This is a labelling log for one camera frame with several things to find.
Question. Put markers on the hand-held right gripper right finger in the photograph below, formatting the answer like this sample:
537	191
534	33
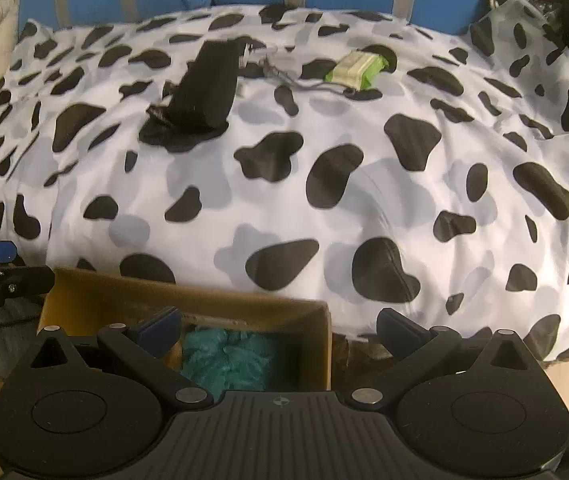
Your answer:
395	331

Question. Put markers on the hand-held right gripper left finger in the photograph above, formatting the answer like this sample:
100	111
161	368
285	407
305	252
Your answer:
159	331

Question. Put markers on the cardboard box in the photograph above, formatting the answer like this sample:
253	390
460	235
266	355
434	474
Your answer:
114	295

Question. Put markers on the black foam sponge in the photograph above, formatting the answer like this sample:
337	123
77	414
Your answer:
207	92

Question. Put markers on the teal bath loofah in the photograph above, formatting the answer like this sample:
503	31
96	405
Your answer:
234	360

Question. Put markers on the cow-print blanket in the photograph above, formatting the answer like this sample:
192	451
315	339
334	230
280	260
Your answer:
284	210

